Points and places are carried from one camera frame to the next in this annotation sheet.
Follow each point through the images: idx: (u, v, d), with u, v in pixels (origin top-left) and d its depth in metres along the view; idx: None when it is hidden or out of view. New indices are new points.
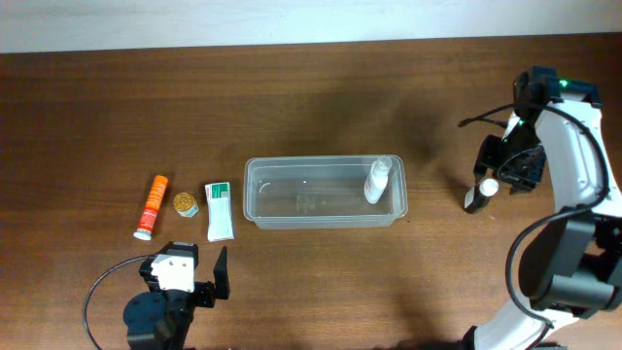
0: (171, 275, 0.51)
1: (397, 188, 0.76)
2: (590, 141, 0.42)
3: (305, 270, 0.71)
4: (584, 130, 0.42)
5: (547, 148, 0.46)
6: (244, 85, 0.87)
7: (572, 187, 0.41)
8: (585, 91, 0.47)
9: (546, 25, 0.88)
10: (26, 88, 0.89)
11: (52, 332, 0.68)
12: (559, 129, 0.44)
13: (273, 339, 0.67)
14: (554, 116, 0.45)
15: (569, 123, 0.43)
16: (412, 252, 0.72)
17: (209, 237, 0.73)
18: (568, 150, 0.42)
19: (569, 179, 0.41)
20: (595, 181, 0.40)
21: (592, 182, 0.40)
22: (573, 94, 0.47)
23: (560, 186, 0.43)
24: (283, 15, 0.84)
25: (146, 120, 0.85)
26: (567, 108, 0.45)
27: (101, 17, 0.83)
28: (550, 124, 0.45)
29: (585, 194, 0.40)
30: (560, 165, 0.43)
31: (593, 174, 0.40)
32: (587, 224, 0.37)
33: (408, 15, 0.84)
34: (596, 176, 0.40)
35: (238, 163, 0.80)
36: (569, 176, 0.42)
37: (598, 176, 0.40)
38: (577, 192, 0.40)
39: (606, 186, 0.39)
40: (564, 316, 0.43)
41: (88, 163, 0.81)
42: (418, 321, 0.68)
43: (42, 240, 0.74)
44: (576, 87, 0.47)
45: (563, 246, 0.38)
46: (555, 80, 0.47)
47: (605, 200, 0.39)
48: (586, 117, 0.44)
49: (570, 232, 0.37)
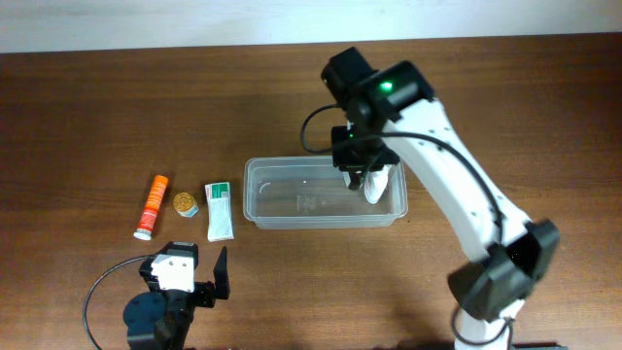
0: (171, 275, 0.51)
1: (397, 188, 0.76)
2: (455, 157, 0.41)
3: (306, 271, 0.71)
4: (444, 145, 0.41)
5: (405, 157, 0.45)
6: (243, 85, 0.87)
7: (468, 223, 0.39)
8: (407, 74, 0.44)
9: (543, 26, 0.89)
10: (25, 87, 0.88)
11: (52, 333, 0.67)
12: (425, 162, 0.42)
13: (273, 339, 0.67)
14: (403, 138, 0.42)
15: (426, 143, 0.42)
16: (412, 252, 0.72)
17: (209, 238, 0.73)
18: (436, 174, 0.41)
19: (459, 212, 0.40)
20: (487, 203, 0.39)
21: (483, 208, 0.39)
22: (400, 90, 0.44)
23: (460, 226, 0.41)
24: (283, 15, 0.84)
25: (144, 120, 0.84)
26: (408, 116, 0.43)
27: (104, 16, 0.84)
28: (402, 145, 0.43)
29: (487, 233, 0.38)
30: (438, 192, 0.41)
31: (480, 199, 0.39)
32: (508, 264, 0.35)
33: (407, 15, 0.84)
34: (486, 203, 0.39)
35: (237, 163, 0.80)
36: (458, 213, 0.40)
37: (484, 197, 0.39)
38: (475, 227, 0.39)
39: (498, 209, 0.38)
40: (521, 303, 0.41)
41: (86, 163, 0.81)
42: (418, 321, 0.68)
43: (42, 239, 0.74)
44: (402, 79, 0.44)
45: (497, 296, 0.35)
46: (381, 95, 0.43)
47: (505, 221, 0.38)
48: (433, 120, 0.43)
49: (500, 285, 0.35)
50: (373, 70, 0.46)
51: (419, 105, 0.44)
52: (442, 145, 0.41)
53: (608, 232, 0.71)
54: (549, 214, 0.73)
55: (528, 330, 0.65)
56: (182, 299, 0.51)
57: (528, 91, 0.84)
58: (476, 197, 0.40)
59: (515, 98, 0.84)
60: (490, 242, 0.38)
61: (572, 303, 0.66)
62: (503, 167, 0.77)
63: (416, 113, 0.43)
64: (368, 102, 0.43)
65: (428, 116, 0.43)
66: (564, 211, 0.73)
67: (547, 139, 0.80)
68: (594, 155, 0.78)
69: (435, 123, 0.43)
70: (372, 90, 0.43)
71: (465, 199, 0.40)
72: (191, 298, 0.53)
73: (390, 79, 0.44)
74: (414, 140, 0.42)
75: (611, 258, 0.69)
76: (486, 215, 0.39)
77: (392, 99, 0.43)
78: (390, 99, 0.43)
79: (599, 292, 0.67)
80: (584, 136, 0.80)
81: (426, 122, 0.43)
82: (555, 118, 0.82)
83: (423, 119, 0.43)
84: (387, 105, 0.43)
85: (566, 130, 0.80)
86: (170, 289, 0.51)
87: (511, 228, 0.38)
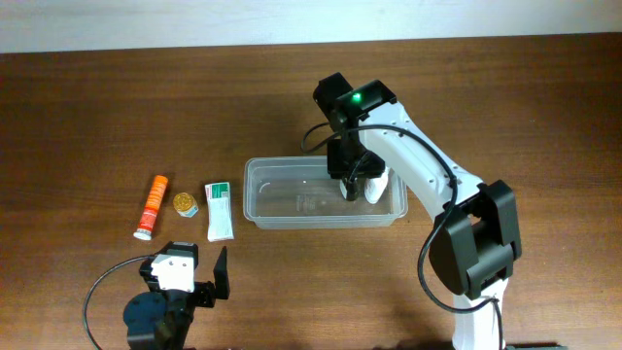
0: (171, 275, 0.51)
1: (397, 188, 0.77)
2: (410, 139, 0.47)
3: (306, 271, 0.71)
4: (401, 130, 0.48)
5: (378, 154, 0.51)
6: (243, 85, 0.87)
7: (429, 192, 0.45)
8: (375, 87, 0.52)
9: (542, 27, 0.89)
10: (25, 87, 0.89)
11: (51, 333, 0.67)
12: (390, 147, 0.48)
13: (273, 339, 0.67)
14: (371, 130, 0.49)
15: (387, 132, 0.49)
16: (412, 252, 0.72)
17: (209, 238, 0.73)
18: (398, 155, 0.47)
19: (421, 185, 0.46)
20: (442, 172, 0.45)
21: (437, 176, 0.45)
22: (370, 100, 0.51)
23: (426, 199, 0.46)
24: (283, 15, 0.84)
25: (144, 120, 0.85)
26: (376, 116, 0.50)
27: (104, 16, 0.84)
28: (371, 138, 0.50)
29: (442, 194, 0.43)
30: (404, 171, 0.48)
31: (435, 170, 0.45)
32: (464, 218, 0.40)
33: (407, 16, 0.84)
34: (442, 173, 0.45)
35: (237, 163, 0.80)
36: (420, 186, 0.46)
37: (438, 169, 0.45)
38: (434, 192, 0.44)
39: (449, 173, 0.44)
40: (499, 285, 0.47)
41: (86, 162, 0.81)
42: (418, 321, 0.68)
43: (42, 240, 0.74)
44: (369, 90, 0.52)
45: (460, 251, 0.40)
46: (350, 101, 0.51)
47: (459, 185, 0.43)
48: (396, 116, 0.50)
49: (456, 236, 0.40)
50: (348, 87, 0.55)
51: (385, 108, 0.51)
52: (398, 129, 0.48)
53: (607, 232, 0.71)
54: (550, 215, 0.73)
55: (527, 330, 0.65)
56: (182, 299, 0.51)
57: (528, 91, 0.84)
58: (433, 169, 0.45)
59: (515, 98, 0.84)
60: (445, 202, 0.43)
61: (572, 303, 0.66)
62: (503, 168, 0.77)
63: (381, 113, 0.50)
64: (344, 112, 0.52)
65: (388, 111, 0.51)
66: (564, 211, 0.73)
67: (547, 139, 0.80)
68: (594, 155, 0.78)
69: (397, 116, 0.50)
70: (344, 98, 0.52)
71: (423, 170, 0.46)
72: (190, 298, 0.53)
73: (362, 90, 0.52)
74: (379, 131, 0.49)
75: (610, 259, 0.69)
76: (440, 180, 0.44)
77: (362, 106, 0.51)
78: (360, 106, 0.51)
79: (599, 292, 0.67)
80: (584, 135, 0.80)
81: (388, 116, 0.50)
82: (555, 118, 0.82)
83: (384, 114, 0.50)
84: (356, 110, 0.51)
85: (566, 130, 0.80)
86: (170, 289, 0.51)
87: (467, 191, 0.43)
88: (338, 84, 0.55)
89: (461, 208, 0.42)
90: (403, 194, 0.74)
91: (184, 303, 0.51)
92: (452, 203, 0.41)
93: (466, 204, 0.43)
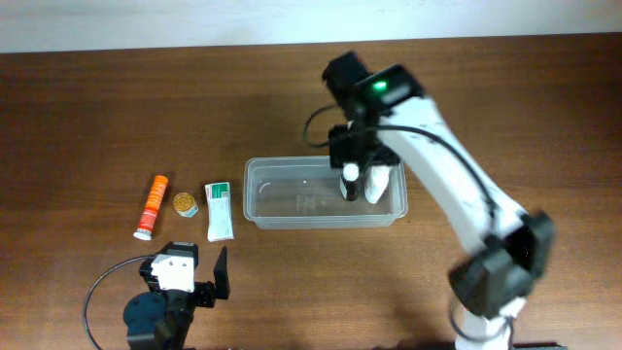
0: (171, 275, 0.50)
1: (397, 188, 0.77)
2: (444, 149, 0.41)
3: (306, 270, 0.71)
4: (434, 138, 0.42)
5: (400, 153, 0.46)
6: (244, 85, 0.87)
7: (463, 215, 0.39)
8: (400, 78, 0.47)
9: (543, 26, 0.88)
10: (25, 87, 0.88)
11: (51, 334, 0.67)
12: (419, 155, 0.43)
13: (273, 339, 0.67)
14: (397, 131, 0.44)
15: (415, 136, 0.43)
16: (412, 252, 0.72)
17: (209, 238, 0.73)
18: (430, 167, 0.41)
19: (453, 205, 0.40)
20: (480, 194, 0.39)
21: (476, 201, 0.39)
22: (394, 90, 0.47)
23: (456, 220, 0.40)
24: (283, 14, 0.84)
25: (144, 120, 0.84)
26: (402, 113, 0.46)
27: (103, 16, 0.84)
28: (394, 138, 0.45)
29: (481, 223, 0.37)
30: (432, 185, 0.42)
31: (474, 192, 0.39)
32: (508, 259, 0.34)
33: (407, 16, 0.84)
34: (480, 193, 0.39)
35: (237, 163, 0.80)
36: (452, 206, 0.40)
37: (477, 191, 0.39)
38: (471, 217, 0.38)
39: (491, 199, 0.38)
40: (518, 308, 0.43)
41: (86, 163, 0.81)
42: (418, 321, 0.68)
43: (41, 239, 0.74)
44: (394, 81, 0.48)
45: (497, 293, 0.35)
46: (373, 94, 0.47)
47: (500, 214, 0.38)
48: (423, 115, 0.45)
49: (499, 280, 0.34)
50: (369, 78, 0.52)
51: (410, 104, 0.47)
52: (434, 137, 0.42)
53: (608, 232, 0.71)
54: (549, 214, 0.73)
55: (528, 330, 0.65)
56: (182, 299, 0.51)
57: (527, 91, 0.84)
58: (470, 189, 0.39)
59: (515, 98, 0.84)
60: (484, 232, 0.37)
61: (572, 303, 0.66)
62: (503, 167, 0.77)
63: (408, 111, 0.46)
64: (364, 103, 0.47)
65: (419, 112, 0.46)
66: (564, 211, 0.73)
67: (546, 139, 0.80)
68: (594, 155, 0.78)
69: (424, 118, 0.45)
70: (365, 91, 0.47)
71: (461, 190, 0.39)
72: (191, 297, 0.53)
73: (385, 81, 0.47)
74: (406, 133, 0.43)
75: (610, 258, 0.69)
76: (482, 204, 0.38)
77: (386, 98, 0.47)
78: (384, 99, 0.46)
79: (600, 292, 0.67)
80: (584, 135, 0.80)
81: (414, 117, 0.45)
82: (555, 118, 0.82)
83: (414, 116, 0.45)
84: (380, 106, 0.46)
85: (565, 130, 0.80)
86: (170, 289, 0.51)
87: (505, 220, 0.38)
88: (355, 67, 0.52)
89: (501, 242, 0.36)
90: (403, 194, 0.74)
91: (184, 304, 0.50)
92: (497, 241, 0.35)
93: (503, 237, 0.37)
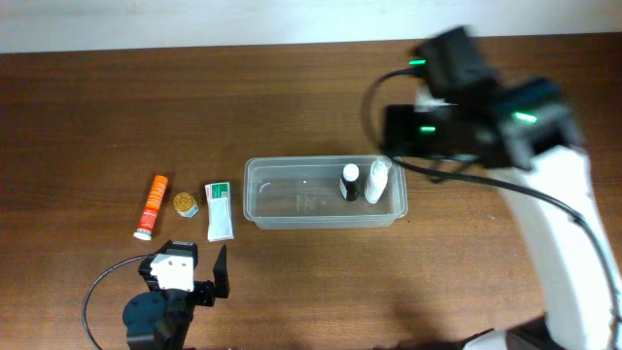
0: (171, 275, 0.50)
1: (397, 188, 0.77)
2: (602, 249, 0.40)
3: (306, 271, 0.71)
4: (578, 222, 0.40)
5: (535, 223, 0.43)
6: (244, 86, 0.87)
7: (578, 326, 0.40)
8: (562, 116, 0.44)
9: (544, 26, 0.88)
10: (26, 87, 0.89)
11: (52, 333, 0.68)
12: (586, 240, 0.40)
13: (273, 338, 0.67)
14: (557, 201, 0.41)
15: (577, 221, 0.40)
16: (412, 252, 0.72)
17: (209, 238, 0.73)
18: (565, 271, 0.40)
19: (571, 313, 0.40)
20: (610, 305, 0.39)
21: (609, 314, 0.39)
22: (526, 122, 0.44)
23: (562, 314, 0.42)
24: (283, 15, 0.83)
25: (145, 120, 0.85)
26: (525, 157, 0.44)
27: (102, 17, 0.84)
28: (530, 210, 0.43)
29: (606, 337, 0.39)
30: (558, 283, 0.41)
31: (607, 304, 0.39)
32: None
33: (408, 16, 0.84)
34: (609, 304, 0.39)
35: (237, 163, 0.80)
36: (571, 313, 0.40)
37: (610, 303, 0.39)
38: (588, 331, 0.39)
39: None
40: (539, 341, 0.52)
41: (86, 163, 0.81)
42: (417, 321, 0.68)
43: (42, 239, 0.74)
44: (546, 112, 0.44)
45: None
46: (533, 126, 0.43)
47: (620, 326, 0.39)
48: (547, 167, 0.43)
49: None
50: (553, 94, 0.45)
51: (556, 154, 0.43)
52: (576, 218, 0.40)
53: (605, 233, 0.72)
54: None
55: None
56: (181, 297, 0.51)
57: None
58: (602, 298, 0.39)
59: None
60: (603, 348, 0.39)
61: None
62: None
63: (553, 162, 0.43)
64: (498, 130, 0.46)
65: (564, 165, 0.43)
66: None
67: None
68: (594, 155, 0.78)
69: (575, 183, 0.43)
70: (533, 121, 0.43)
71: (585, 301, 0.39)
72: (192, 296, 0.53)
73: (537, 114, 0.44)
74: (549, 205, 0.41)
75: None
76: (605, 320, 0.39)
77: (509, 129, 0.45)
78: (531, 133, 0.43)
79: None
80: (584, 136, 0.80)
81: (558, 177, 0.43)
82: None
83: (554, 174, 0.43)
84: (513, 140, 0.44)
85: None
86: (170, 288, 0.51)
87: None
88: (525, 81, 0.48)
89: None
90: (403, 194, 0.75)
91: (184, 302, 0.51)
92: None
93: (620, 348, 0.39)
